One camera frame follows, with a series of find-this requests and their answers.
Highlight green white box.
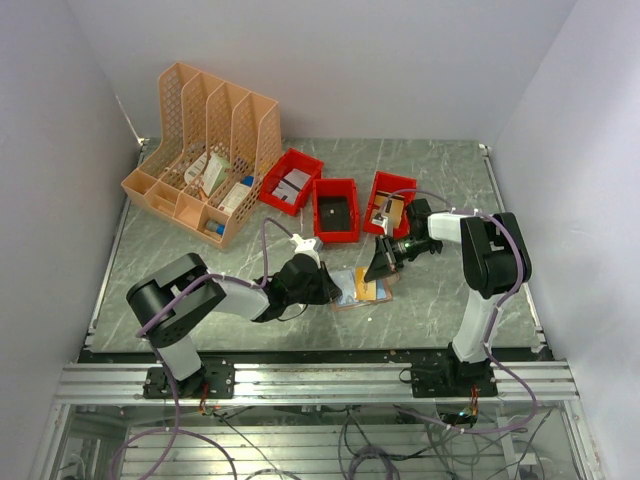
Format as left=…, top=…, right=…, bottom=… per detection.
left=200, top=153, right=230, bottom=196

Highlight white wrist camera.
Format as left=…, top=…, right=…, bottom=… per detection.
left=290, top=234, right=323, bottom=264
left=371, top=212, right=393, bottom=236

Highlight red bin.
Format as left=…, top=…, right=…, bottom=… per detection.
left=363, top=171, right=417, bottom=238
left=312, top=178, right=360, bottom=244
left=259, top=148, right=324, bottom=217

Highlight peach mesh file organizer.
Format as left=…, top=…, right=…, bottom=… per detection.
left=121, top=63, right=282, bottom=249

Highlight red white box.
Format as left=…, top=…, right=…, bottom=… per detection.
left=218, top=182, right=251, bottom=216

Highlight grey white boxes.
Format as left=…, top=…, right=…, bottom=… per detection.
left=272, top=169, right=310, bottom=203

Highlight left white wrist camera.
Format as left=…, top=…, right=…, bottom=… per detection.
left=290, top=234, right=323, bottom=264

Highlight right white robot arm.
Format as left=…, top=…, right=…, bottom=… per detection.
left=364, top=199, right=532, bottom=396

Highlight tan leather card holder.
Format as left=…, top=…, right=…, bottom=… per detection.
left=330, top=267, right=393, bottom=311

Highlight gold striped card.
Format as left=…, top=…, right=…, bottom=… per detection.
left=370, top=191, right=404, bottom=229

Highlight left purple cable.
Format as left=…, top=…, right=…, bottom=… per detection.
left=108, top=217, right=301, bottom=480

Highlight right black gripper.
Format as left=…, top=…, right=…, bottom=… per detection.
left=364, top=233, right=438, bottom=282

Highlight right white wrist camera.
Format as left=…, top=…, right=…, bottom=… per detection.
left=371, top=212, right=393, bottom=236

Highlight aluminium rail frame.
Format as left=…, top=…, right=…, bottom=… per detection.
left=40, top=359, right=600, bottom=479

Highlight tangled floor cables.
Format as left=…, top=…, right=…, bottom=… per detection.
left=114, top=397, right=566, bottom=480

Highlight white labelled packet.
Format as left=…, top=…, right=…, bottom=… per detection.
left=183, top=153, right=208, bottom=184

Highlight blue capped bottle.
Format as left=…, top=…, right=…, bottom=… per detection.
left=204, top=219, right=225, bottom=236

